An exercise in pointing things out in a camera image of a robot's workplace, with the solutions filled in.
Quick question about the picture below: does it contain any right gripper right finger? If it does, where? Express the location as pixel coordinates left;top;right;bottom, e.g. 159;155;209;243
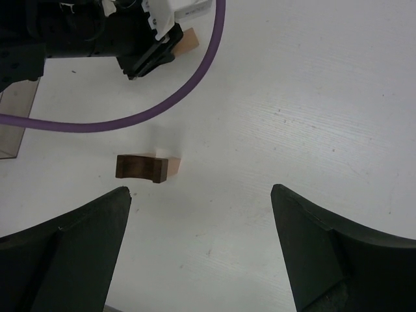
271;185;415;311

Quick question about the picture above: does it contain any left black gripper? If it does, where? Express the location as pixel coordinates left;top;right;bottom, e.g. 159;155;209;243
1;1;183;90

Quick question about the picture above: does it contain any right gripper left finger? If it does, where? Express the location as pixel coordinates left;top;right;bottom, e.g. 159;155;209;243
1;187;131;311

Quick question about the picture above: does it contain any clear plastic container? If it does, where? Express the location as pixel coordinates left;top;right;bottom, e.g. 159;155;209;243
0;79;38;160

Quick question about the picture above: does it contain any dark brown arch block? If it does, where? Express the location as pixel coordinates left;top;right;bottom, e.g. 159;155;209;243
115;155;168;183

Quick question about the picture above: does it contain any light wood block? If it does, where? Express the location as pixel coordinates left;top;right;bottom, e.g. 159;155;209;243
156;149;181;179
172;28;200;57

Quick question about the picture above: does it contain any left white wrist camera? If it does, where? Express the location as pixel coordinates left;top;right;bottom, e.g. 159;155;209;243
103;0;211;42

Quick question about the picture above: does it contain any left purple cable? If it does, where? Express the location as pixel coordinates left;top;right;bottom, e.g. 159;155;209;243
0;0;226;133

